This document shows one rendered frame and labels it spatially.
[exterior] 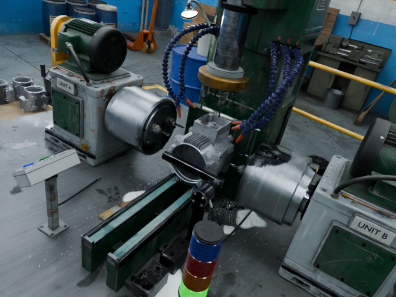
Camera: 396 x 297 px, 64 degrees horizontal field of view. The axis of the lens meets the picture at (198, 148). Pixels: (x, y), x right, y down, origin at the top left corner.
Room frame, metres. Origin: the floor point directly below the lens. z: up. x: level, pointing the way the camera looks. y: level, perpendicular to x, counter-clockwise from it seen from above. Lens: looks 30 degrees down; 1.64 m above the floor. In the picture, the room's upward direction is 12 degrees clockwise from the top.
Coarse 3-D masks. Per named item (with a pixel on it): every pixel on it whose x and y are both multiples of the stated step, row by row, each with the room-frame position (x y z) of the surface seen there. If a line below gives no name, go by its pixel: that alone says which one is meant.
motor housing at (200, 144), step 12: (180, 144) 0.99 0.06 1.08; (192, 144) 0.97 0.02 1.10; (204, 144) 0.98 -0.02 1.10; (180, 156) 1.05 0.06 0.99; (192, 156) 1.11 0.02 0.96; (228, 156) 1.06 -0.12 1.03; (204, 168) 1.08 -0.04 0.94; (216, 168) 0.98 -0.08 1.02; (180, 180) 0.98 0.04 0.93; (192, 180) 0.97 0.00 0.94
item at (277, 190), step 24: (264, 144) 0.95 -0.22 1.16; (240, 168) 0.92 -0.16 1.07; (264, 168) 0.86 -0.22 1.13; (288, 168) 0.86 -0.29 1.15; (312, 168) 0.88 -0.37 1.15; (240, 192) 0.85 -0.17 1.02; (264, 192) 0.82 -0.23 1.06; (288, 192) 0.80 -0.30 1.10; (264, 216) 0.84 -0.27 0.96; (288, 216) 0.79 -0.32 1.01
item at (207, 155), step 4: (228, 136) 1.10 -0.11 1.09; (176, 140) 1.00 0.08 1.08; (180, 140) 1.00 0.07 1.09; (228, 140) 1.10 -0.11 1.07; (232, 140) 1.10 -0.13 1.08; (176, 144) 1.00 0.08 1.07; (204, 152) 0.96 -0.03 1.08; (208, 152) 0.95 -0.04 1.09; (204, 156) 0.94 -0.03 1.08; (208, 156) 0.94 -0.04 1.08; (172, 168) 1.00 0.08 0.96; (172, 172) 1.00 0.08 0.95; (196, 184) 0.95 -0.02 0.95; (200, 184) 0.94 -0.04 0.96
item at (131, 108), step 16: (128, 96) 1.15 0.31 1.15; (144, 96) 1.16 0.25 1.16; (160, 96) 1.19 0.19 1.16; (112, 112) 1.11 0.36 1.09; (128, 112) 1.09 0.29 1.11; (144, 112) 1.08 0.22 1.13; (160, 112) 1.14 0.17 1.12; (176, 112) 1.25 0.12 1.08; (112, 128) 1.10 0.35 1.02; (128, 128) 1.07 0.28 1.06; (144, 128) 1.06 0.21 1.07; (160, 128) 1.09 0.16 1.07; (128, 144) 1.09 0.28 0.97; (144, 144) 1.07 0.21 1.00; (160, 144) 1.16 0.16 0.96
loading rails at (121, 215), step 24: (144, 192) 0.87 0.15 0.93; (168, 192) 0.93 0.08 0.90; (120, 216) 0.74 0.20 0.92; (144, 216) 0.82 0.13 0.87; (168, 216) 0.77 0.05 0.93; (96, 240) 0.63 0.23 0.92; (120, 240) 0.71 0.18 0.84; (144, 240) 0.66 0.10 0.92; (168, 240) 0.78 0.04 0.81; (96, 264) 0.62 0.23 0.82; (120, 264) 0.57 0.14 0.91; (144, 264) 0.67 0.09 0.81; (120, 288) 0.58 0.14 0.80
